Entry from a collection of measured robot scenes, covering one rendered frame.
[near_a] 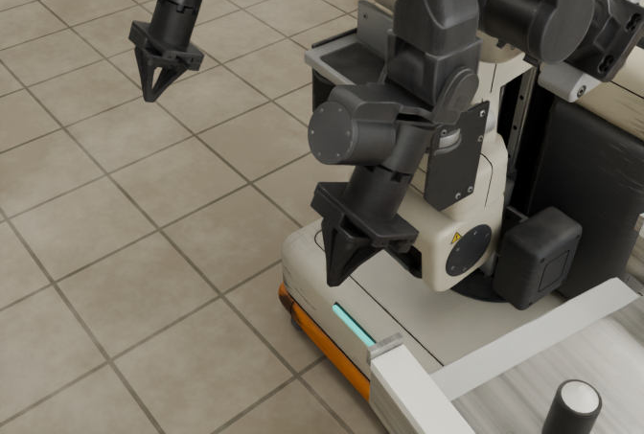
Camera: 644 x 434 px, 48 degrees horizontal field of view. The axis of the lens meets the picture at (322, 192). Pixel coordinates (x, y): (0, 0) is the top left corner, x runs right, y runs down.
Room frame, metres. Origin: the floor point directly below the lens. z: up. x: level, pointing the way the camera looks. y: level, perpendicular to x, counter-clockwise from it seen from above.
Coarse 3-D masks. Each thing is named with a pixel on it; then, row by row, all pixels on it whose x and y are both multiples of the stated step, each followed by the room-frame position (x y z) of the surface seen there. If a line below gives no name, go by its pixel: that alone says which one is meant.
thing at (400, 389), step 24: (384, 360) 0.32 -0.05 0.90; (408, 360) 0.32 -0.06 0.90; (384, 384) 0.30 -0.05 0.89; (408, 384) 0.30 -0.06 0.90; (432, 384) 0.30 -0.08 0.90; (384, 408) 0.30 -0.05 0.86; (408, 408) 0.28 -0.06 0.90; (432, 408) 0.28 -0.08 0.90; (408, 432) 0.27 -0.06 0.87; (432, 432) 0.26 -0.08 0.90; (456, 432) 0.26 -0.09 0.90
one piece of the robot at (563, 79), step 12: (636, 0) 0.73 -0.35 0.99; (540, 72) 0.73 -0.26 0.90; (552, 72) 0.72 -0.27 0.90; (564, 72) 0.71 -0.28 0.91; (576, 72) 0.70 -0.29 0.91; (540, 84) 0.72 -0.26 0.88; (552, 84) 0.71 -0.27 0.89; (564, 84) 0.70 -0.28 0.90; (576, 84) 0.69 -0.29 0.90; (588, 84) 0.70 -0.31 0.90; (564, 96) 0.69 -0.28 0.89; (576, 96) 0.69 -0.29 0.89
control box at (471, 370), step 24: (600, 288) 0.44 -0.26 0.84; (624, 288) 0.44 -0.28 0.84; (552, 312) 0.41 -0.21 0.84; (576, 312) 0.41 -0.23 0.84; (600, 312) 0.41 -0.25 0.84; (504, 336) 0.39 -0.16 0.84; (528, 336) 0.39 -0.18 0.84; (552, 336) 0.39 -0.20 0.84; (456, 360) 0.36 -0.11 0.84; (480, 360) 0.36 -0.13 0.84; (504, 360) 0.36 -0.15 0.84; (456, 384) 0.34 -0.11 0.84; (480, 384) 0.34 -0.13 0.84
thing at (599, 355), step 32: (608, 320) 0.40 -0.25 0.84; (640, 320) 0.40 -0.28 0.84; (544, 352) 0.37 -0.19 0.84; (576, 352) 0.37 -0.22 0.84; (608, 352) 0.37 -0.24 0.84; (640, 352) 0.37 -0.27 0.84; (512, 384) 0.34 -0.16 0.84; (544, 384) 0.34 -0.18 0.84; (608, 384) 0.34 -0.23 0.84; (640, 384) 0.34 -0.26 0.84; (480, 416) 0.31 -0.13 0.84; (512, 416) 0.31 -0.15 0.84; (544, 416) 0.31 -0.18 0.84; (576, 416) 0.27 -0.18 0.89; (608, 416) 0.31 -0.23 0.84; (640, 416) 0.31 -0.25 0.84
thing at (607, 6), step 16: (608, 0) 0.70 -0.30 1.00; (624, 0) 0.72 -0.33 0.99; (608, 16) 0.68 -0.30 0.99; (624, 16) 0.70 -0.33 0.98; (640, 16) 0.70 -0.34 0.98; (592, 32) 0.68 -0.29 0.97; (608, 32) 0.68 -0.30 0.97; (624, 32) 0.69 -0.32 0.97; (640, 32) 0.69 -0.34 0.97; (576, 48) 0.68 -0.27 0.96; (592, 48) 0.68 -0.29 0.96; (608, 48) 0.69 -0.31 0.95; (624, 48) 0.68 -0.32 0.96; (576, 64) 0.69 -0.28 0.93; (592, 64) 0.68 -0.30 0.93; (608, 64) 0.68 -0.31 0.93; (608, 80) 0.67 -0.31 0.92
